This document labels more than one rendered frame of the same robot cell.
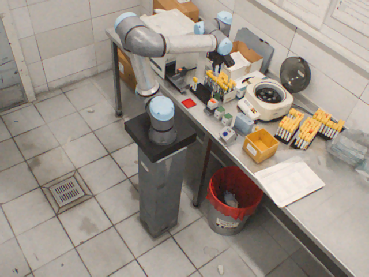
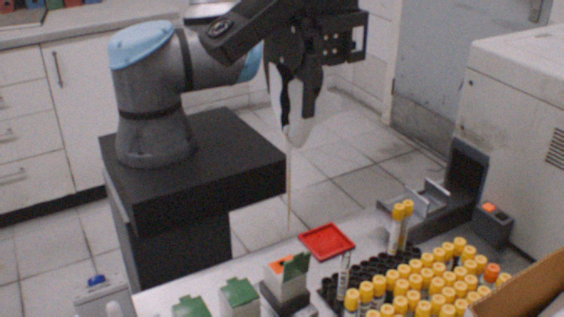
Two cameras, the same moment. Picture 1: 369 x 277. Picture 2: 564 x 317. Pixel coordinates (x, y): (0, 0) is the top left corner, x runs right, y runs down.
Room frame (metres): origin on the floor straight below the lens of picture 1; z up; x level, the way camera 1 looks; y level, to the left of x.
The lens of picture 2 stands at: (1.69, -0.60, 1.41)
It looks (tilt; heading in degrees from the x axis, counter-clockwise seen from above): 31 degrees down; 102
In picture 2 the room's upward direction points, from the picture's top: straight up
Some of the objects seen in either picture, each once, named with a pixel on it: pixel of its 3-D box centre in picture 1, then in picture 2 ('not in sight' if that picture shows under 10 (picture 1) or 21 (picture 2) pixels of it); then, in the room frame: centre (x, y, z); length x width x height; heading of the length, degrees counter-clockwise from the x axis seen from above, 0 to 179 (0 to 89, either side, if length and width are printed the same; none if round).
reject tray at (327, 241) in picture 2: (188, 103); (326, 241); (1.63, 0.00, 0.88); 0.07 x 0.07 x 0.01; 42
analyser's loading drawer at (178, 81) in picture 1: (176, 78); (435, 197); (1.80, 0.10, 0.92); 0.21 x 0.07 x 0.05; 42
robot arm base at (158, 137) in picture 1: (162, 128); (153, 125); (1.29, 0.12, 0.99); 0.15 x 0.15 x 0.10
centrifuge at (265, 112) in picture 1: (264, 100); not in sight; (1.68, -0.46, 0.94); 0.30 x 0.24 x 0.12; 123
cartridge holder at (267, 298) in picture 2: (211, 108); (284, 295); (1.60, -0.14, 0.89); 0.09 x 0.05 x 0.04; 134
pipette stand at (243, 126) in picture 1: (243, 124); not in sight; (1.46, -0.32, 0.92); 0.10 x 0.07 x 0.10; 48
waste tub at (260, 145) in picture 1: (260, 145); not in sight; (1.32, -0.41, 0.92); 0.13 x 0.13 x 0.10; 39
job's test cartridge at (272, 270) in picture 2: (212, 105); (284, 282); (1.60, -0.14, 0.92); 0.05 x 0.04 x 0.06; 134
